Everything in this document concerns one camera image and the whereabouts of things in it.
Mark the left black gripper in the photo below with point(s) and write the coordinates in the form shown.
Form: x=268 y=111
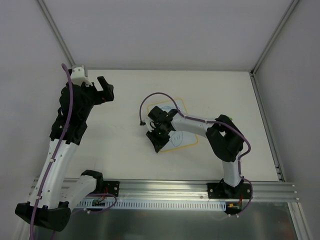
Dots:
x=99 y=94

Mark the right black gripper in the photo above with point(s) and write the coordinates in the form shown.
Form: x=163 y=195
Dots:
x=158 y=135

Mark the yellow-framed small whiteboard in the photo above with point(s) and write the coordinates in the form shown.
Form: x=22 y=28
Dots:
x=178 y=138

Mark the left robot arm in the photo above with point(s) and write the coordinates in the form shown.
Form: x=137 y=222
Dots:
x=48 y=207

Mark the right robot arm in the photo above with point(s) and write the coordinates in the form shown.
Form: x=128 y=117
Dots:
x=223 y=136

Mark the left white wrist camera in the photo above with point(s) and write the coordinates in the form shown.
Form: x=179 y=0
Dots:
x=79 y=75

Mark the aluminium mounting rail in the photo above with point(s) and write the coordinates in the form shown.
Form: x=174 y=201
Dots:
x=196 y=190

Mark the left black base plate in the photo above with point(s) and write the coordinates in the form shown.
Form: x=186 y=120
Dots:
x=111 y=187

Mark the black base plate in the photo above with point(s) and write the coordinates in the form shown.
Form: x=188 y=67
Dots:
x=111 y=187
x=215 y=190

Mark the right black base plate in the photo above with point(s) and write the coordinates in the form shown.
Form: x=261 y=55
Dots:
x=215 y=190

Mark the left aluminium frame post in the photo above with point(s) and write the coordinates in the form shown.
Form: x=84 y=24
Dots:
x=55 y=30

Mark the aluminium frame post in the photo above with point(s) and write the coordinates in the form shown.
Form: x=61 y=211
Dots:
x=281 y=24
x=55 y=30

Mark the white slotted cable duct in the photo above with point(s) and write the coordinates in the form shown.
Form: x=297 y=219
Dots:
x=131 y=204

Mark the right aluminium frame post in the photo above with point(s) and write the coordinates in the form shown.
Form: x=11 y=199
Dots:
x=281 y=24

